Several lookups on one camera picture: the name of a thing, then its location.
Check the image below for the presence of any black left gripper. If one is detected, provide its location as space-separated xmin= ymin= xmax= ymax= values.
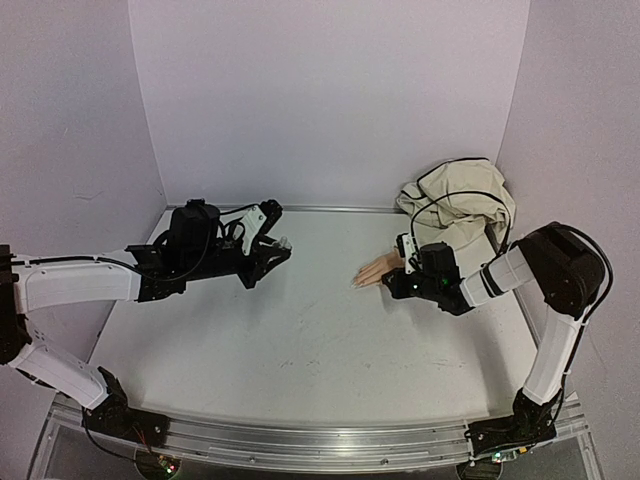
xmin=186 ymin=238 xmax=292 ymax=290

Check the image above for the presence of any clear nail polish bottle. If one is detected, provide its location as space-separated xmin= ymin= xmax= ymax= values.
xmin=272 ymin=236 xmax=292 ymax=251

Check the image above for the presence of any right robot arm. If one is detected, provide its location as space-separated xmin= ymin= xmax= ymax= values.
xmin=382 ymin=222 xmax=613 ymax=453

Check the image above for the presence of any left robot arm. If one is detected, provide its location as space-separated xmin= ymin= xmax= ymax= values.
xmin=1 ymin=199 xmax=291 ymax=447

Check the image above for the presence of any mannequin hand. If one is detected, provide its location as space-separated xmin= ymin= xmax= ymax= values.
xmin=352 ymin=250 xmax=404 ymax=288

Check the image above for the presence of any beige jacket cloth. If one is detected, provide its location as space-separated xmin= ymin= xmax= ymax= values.
xmin=396 ymin=157 xmax=516 ymax=251

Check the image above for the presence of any small circuit board right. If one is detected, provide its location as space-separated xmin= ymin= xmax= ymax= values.
xmin=490 ymin=447 xmax=528 ymax=464

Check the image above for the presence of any small circuit board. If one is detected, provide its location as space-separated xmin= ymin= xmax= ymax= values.
xmin=142 ymin=453 xmax=181 ymax=476
xmin=490 ymin=447 xmax=528 ymax=464

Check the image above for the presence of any small circuit board left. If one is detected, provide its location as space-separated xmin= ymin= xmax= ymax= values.
xmin=142 ymin=453 xmax=181 ymax=476

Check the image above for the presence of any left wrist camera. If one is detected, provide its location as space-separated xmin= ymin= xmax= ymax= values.
xmin=241 ymin=199 xmax=283 ymax=256

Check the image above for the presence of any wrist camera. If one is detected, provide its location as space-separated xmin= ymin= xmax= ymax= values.
xmin=396 ymin=233 xmax=423 ymax=274
xmin=241 ymin=199 xmax=283 ymax=256

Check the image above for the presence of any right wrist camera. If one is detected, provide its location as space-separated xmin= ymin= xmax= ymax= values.
xmin=396 ymin=233 xmax=423 ymax=274

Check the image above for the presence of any aluminium table edge rail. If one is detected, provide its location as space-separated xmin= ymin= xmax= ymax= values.
xmin=164 ymin=202 xmax=401 ymax=215

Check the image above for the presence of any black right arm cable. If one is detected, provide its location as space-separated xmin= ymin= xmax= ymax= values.
xmin=409 ymin=188 xmax=614 ymax=321

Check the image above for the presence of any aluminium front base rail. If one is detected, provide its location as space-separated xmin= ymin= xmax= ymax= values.
xmin=49 ymin=389 xmax=586 ymax=464

